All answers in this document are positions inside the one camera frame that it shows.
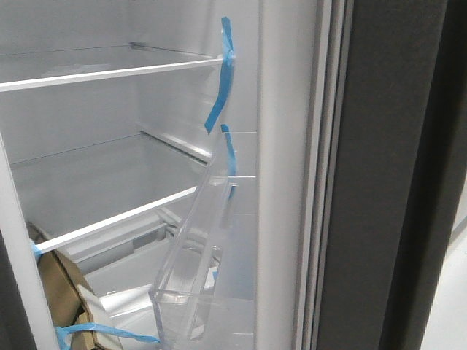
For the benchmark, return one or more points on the blue tape strip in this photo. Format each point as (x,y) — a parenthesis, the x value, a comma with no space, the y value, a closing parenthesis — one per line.
(229,161)
(63,332)
(226,75)

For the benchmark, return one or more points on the glass fridge shelf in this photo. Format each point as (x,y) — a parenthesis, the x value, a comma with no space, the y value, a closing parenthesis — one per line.
(70,187)
(45,69)

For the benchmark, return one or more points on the lower blue tape strip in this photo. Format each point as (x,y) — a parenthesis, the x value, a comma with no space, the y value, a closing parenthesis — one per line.
(63,332)

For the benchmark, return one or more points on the dark grey fridge door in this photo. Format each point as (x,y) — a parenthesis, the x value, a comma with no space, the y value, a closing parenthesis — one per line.
(362,162)

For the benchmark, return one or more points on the upper glass fridge shelf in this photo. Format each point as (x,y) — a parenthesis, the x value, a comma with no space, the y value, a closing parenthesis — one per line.
(45,69)

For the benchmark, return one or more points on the brown cardboard packing piece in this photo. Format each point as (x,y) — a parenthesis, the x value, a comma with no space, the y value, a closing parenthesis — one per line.
(72,301)

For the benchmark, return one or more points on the white fridge interior body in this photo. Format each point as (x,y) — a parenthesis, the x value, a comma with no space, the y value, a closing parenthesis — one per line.
(120,257)

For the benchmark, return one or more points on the upper blue tape strip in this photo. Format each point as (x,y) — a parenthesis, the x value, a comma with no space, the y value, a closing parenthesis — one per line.
(226,75)

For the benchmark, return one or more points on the clear plastic door bin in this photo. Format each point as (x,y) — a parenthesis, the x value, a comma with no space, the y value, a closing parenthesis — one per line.
(204,295)

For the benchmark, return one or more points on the middle blue tape strip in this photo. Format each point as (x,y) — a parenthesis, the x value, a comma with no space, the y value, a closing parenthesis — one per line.
(229,161)

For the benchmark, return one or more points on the lower glass fridge shelf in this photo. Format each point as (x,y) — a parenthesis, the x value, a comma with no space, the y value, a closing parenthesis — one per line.
(70,187)

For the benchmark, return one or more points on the small blue tape piece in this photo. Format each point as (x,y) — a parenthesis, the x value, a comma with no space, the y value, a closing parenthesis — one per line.
(37,252)

